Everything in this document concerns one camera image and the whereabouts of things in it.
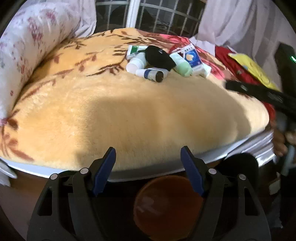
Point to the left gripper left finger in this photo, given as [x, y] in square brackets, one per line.
[67, 206]

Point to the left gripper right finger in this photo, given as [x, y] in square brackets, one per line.
[231, 209]

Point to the green white cream bottle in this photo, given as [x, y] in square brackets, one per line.
[203, 70]

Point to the blue white medicine box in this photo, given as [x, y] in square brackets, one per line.
[191, 55]

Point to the green pump lotion bottle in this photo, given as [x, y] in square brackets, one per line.
[182, 66]

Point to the dark brown small bottle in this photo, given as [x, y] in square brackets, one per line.
[150, 74]

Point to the black cloth pouch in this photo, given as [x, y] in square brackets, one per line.
[159, 58]

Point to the pale green white-cap bottle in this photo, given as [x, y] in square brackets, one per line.
[136, 63]

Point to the orange trash bin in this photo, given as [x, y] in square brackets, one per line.
[167, 208]

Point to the person's right hand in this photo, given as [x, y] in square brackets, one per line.
[279, 147]

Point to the yellow cartoon pillow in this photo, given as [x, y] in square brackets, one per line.
[254, 69]

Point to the person's black trousers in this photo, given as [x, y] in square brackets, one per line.
[118, 222]

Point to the red cloth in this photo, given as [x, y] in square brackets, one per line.
[221, 53]

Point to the right white sheer curtain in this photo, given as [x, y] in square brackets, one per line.
[254, 28]

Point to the yellow floral plush blanket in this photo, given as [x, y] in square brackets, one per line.
[81, 100]

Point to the window with metal bars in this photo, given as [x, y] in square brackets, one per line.
[174, 17]

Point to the white green toothpaste tube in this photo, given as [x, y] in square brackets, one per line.
[133, 50]

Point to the floral rolled quilt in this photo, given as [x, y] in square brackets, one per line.
[35, 29]

